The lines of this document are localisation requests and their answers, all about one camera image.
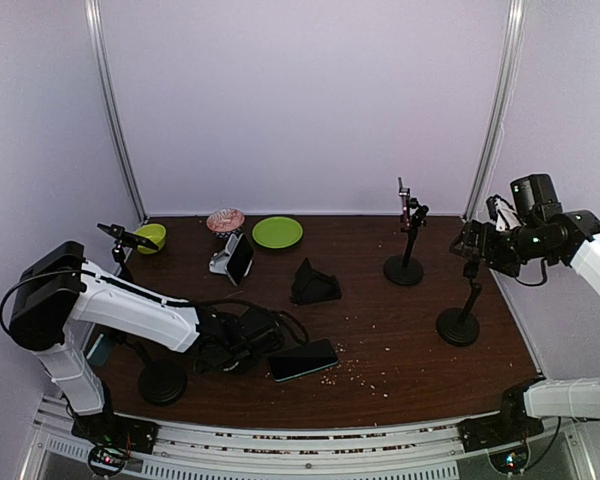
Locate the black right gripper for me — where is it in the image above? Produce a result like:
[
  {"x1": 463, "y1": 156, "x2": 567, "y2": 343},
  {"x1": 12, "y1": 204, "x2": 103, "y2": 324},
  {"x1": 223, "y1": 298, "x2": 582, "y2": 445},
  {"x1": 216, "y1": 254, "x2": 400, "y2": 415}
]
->
[{"x1": 450, "y1": 219, "x2": 555, "y2": 276}]

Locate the black phone teal case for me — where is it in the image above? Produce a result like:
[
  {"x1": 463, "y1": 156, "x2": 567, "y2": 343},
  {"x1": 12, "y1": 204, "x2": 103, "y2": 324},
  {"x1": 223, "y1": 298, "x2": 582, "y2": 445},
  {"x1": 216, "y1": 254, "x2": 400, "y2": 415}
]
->
[{"x1": 268, "y1": 339, "x2": 340, "y2": 382}]

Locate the black triangular phone stand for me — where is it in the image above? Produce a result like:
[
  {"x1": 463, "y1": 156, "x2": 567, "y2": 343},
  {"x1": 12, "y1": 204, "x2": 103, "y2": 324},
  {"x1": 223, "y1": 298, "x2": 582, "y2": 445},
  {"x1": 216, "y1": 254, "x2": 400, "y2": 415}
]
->
[{"x1": 290, "y1": 258, "x2": 342, "y2": 305}]

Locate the pink phone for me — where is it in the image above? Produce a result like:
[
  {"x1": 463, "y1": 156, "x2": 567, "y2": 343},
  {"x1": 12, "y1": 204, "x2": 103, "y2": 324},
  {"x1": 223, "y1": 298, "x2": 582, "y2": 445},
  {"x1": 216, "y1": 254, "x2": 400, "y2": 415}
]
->
[{"x1": 398, "y1": 177, "x2": 411, "y2": 233}]

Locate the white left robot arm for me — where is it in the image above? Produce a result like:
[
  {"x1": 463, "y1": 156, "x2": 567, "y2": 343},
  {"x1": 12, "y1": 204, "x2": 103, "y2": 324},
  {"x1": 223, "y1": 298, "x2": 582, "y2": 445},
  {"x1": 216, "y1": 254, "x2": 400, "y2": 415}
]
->
[{"x1": 0, "y1": 241, "x2": 284, "y2": 444}]

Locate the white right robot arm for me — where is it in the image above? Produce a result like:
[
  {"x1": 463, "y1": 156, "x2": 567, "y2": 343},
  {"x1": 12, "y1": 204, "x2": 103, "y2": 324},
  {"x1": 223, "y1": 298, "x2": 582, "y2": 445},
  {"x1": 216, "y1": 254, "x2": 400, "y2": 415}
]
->
[{"x1": 449, "y1": 174, "x2": 600, "y2": 452}]

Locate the white desk phone stand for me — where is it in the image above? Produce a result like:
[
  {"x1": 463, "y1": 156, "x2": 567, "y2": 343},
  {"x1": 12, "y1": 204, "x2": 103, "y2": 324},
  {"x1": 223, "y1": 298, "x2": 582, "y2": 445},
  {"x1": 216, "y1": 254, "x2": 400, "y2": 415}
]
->
[{"x1": 209, "y1": 234, "x2": 244, "y2": 275}]

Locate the phone on white stand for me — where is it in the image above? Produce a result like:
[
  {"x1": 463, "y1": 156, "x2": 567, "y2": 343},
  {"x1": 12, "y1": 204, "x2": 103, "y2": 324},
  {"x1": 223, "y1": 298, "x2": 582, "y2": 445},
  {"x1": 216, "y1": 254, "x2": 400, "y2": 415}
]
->
[{"x1": 226, "y1": 236, "x2": 254, "y2": 285}]

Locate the pink patterned bowl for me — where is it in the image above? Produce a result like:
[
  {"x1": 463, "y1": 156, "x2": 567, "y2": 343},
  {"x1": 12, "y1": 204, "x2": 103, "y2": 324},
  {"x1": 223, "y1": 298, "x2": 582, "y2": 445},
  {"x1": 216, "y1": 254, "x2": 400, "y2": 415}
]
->
[{"x1": 206, "y1": 208, "x2": 245, "y2": 236}]

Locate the lime green plate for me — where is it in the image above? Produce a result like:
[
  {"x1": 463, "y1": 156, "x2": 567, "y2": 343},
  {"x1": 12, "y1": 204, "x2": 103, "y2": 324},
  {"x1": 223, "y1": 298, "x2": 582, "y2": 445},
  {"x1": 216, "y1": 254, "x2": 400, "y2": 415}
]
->
[{"x1": 252, "y1": 216, "x2": 304, "y2": 250}]

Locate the lime green bowl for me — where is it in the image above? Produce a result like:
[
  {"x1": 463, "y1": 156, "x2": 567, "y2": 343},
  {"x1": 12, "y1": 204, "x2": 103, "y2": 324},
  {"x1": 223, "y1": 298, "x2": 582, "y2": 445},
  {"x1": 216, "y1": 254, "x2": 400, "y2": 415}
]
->
[{"x1": 135, "y1": 223, "x2": 167, "y2": 255}]

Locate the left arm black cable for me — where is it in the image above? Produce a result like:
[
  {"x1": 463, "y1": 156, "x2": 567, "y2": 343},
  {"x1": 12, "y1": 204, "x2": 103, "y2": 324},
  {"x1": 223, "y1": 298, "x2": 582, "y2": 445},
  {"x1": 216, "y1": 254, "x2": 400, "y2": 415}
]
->
[{"x1": 0, "y1": 269, "x2": 311, "y2": 351}]

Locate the right aluminium frame post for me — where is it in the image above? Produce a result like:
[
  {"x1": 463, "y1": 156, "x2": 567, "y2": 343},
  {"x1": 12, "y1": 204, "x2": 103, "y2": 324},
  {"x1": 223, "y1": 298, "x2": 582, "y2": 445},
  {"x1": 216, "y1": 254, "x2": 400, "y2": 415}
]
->
[{"x1": 461, "y1": 0, "x2": 527, "y2": 221}]

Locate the aluminium frame post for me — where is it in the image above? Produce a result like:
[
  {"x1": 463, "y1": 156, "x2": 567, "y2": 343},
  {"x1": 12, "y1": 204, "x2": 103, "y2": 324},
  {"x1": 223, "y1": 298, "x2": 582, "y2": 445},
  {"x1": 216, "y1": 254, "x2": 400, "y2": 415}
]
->
[
  {"x1": 84, "y1": 0, "x2": 148, "y2": 223},
  {"x1": 461, "y1": 0, "x2": 527, "y2": 221}
]

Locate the front aluminium rail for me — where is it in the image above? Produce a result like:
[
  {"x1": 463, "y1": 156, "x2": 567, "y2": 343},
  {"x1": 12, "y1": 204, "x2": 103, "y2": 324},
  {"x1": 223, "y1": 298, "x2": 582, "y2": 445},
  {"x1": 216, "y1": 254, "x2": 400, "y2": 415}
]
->
[{"x1": 19, "y1": 394, "x2": 596, "y2": 480}]

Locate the left aluminium frame post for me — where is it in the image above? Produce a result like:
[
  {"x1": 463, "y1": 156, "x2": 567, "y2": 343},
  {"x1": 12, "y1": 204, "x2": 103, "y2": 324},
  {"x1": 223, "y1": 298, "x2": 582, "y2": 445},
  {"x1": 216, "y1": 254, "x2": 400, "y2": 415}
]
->
[{"x1": 84, "y1": 0, "x2": 148, "y2": 223}]

